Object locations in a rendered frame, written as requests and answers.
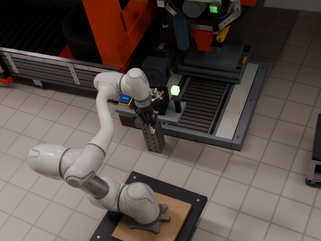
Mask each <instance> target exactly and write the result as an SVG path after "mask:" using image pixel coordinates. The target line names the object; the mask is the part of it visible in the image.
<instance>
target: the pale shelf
mask: <svg viewBox="0 0 321 241"><path fill-rule="evenodd" d="M185 107H186V102H181V108H182V112H181V114H179V113H176V110H175V105H174V100H171V99H170V101H169V104H168V107H167V110H166V114H165V115H158V119H157V121H161V122H165V123H170V124H175V125H178V123H179V120H180V118H181V116H182V114H183V112H184V110H185ZM115 110H116V112H117V113H122V114H127V115H131V116H136V117H139V116H138V115H137V114H136V113H135V110H134V107H133V105H132V107H131V109H129V108H128V106H124V105H119V104H118V105H117V107H116V109H115Z"/></svg>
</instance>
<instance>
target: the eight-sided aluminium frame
mask: <svg viewBox="0 0 321 241"><path fill-rule="evenodd" d="M165 9H166V10H168V11H169V12H170V13H171V14H172V15H173V16H174V15H175V14H177V13H183V14H185V13H184V12H183V10H182V9H181V8H180V7H178V6H177V5H176V4H175V3H174V2H173V1H172V0H169V2H168V3H167V5H166V6H165ZM242 10H243V5H241V4H240V0H234V9H233V10H232V11H231V12H230V13H228V14H227V15H226V16H225V17H223V18H222V19H221V20H219V21H218V27H219V30H221V29H222V28H224V27H225V26H227V25H228V24H229V23H230V22H232V21H233V20H234V19H236V18H238V17H239V16H240V15H241V13H242ZM186 21H187V27H188V28H190V29H191V28H194V29H200V30H207V31H212V29H213V23H212V21H209V20H200V19H192V18H191V17H189V16H187V15H186Z"/></svg>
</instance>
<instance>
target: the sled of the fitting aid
mask: <svg viewBox="0 0 321 241"><path fill-rule="evenodd" d="M192 42H193V40H192V41H190V43H189V44H190V46H191V44H192ZM189 48H190V47H189ZM189 48H188V49H186V50H185V51H184V53H183V56H182V58H181V60H180V62H179V64H178V66H177V69H178V74H183V75H189V76H194V77H202V78H208V79H214V80H220V81H226V82H232V83H238V84H240V82H241V79H242V77H243V74H244V72H245V69H246V66H247V64H248V61H249V59H250V56H251V54H252V46H251V45H245V46H244V48H243V51H242V53H241V55H240V58H239V60H238V63H237V65H236V68H235V70H234V71H228V70H221V69H215V68H209V67H203V66H195V65H189V64H185V63H184V58H185V56H186V54H187V52H188V50H189Z"/></svg>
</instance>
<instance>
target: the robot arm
mask: <svg viewBox="0 0 321 241"><path fill-rule="evenodd" d="M94 87H95V88H96V89H97V90H98V94H97V97H96V108H97V112H98V116H99V120H100V125H101V128H100V131H99V132H98V134H97V135H96V136H95V137H94V138H93V139H92V140H90V141H89V142H88V143H87V144H86V145H85V146H84V148H83V149H81V148H78V149H74V148H69V147H66V146H63V145H58V144H52V143H43V144H39V145H36V146H34V147H33V148H32V149H30V151H29V153H28V156H27V162H28V165H29V167H30V168H31V169H32V170H33V171H34V172H36V173H38V174H41V175H43V176H45V177H48V178H51V179H54V180H57V181H66V182H67V184H68V185H70V186H72V187H74V188H79V189H80V190H82V191H84V192H86V196H87V199H88V200H89V202H90V203H91V204H92V205H94V206H96V207H98V208H102V209H106V210H110V211H115V212H121V213H124V214H126V215H128V216H130V217H132V220H131V222H130V223H129V225H128V227H129V228H130V229H138V230H145V231H150V232H153V233H155V234H158V233H159V232H160V226H161V223H162V222H169V221H170V220H171V219H170V216H167V215H165V211H166V210H167V208H168V206H167V205H166V204H159V203H158V200H157V197H156V195H155V193H154V191H153V190H152V189H151V187H150V186H148V185H147V184H145V183H143V182H134V183H131V184H129V185H128V184H124V183H121V182H119V181H116V180H114V179H111V178H109V177H106V176H100V177H98V176H97V175H96V173H97V172H98V170H99V169H100V167H101V165H102V163H103V161H104V159H105V157H106V154H107V151H108V149H109V146H110V143H111V141H112V138H113V135H114V130H115V127H114V122H113V119H112V116H111V113H110V110H109V108H108V105H107V100H108V99H113V98H114V97H116V96H119V95H120V94H125V95H128V96H131V97H133V99H134V101H135V104H136V106H137V107H138V109H137V110H136V112H135V113H136V114H137V115H138V116H139V118H140V119H141V121H142V122H143V124H147V126H148V128H149V129H150V132H151V134H154V133H155V125H156V124H157V119H158V113H159V111H155V110H154V108H153V107H152V103H151V101H152V98H151V95H150V86H149V82H148V80H147V77H146V75H145V74H144V72H143V71H142V70H141V69H139V68H132V69H130V70H129V71H128V72H127V74H122V73H117V72H103V73H100V74H98V75H96V77H95V78H94ZM152 113H154V118H153V116H152Z"/></svg>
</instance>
